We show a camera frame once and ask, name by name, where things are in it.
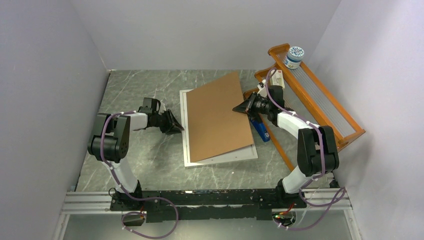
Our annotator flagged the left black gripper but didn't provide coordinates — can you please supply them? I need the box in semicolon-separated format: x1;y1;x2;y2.
153;109;184;135

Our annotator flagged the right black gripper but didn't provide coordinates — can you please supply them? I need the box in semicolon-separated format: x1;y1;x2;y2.
232;92;271;118

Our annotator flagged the brown backing board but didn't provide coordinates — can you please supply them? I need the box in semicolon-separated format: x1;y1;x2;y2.
186;71;254;163

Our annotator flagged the white picture frame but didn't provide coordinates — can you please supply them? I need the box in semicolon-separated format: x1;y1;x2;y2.
179;89;258;168

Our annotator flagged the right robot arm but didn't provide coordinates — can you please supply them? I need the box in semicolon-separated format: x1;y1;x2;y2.
232;85;339;208

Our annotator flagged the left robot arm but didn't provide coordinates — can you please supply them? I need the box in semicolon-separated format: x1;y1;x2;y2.
87;97;184;210

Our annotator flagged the blue stapler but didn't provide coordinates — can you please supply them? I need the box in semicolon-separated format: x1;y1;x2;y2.
249;117;271;143

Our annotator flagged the small cream box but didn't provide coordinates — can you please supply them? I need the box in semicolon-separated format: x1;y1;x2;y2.
270;69;285;90

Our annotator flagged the blue white round jar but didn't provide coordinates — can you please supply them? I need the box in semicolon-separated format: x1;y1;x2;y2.
283;46;305;70

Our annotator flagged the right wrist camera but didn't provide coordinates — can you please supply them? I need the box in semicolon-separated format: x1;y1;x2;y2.
257;80;267;98

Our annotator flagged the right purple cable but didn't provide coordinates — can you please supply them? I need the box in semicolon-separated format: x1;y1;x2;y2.
264;67;347;232

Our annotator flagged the purple cable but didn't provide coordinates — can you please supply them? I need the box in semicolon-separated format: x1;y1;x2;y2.
99;111;180;240
264;67;347;232

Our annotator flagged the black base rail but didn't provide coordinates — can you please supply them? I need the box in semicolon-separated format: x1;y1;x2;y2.
109;182;307;223

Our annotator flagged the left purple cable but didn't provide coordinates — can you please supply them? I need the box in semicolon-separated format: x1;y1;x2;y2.
99;111;180;240

